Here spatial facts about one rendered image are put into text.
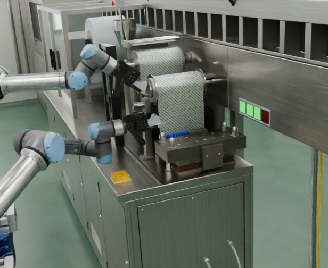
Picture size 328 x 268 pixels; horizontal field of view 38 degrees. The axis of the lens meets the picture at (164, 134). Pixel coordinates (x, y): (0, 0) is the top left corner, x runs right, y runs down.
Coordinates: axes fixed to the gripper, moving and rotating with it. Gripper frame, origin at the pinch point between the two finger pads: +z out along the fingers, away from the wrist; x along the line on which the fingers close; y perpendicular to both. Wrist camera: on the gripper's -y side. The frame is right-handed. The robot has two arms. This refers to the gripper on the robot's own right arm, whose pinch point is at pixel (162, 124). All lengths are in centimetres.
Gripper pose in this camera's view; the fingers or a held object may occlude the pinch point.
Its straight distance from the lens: 224.8
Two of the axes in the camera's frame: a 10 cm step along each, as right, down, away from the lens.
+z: 9.3, -1.7, 3.3
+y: -0.6, -9.5, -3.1
